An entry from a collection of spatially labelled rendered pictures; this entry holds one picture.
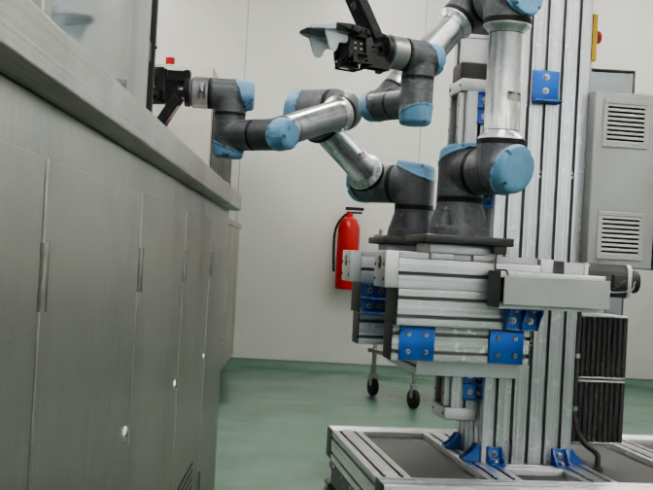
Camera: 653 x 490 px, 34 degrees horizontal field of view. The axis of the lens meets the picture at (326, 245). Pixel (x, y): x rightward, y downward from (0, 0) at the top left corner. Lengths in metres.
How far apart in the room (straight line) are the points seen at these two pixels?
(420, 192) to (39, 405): 2.33
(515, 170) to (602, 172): 0.43
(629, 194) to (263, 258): 4.36
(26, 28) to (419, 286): 1.99
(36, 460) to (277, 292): 6.16
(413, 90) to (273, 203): 4.66
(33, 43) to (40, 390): 0.31
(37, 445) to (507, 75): 1.88
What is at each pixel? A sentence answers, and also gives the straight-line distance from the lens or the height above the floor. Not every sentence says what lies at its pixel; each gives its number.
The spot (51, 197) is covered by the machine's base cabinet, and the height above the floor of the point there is 0.78.
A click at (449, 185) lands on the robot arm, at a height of 0.94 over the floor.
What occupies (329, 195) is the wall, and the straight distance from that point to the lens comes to 7.04.
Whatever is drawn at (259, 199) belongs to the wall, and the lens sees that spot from 7.04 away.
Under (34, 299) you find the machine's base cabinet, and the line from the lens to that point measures 0.86.
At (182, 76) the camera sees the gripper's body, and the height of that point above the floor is 1.16.
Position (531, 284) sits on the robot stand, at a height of 0.71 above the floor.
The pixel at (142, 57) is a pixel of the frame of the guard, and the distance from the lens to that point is 1.58.
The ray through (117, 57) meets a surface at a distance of 1.42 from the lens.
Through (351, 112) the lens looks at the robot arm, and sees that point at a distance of 2.77.
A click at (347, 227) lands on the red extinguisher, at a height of 0.95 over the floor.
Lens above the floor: 0.75
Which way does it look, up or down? 1 degrees up
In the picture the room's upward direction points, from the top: 3 degrees clockwise
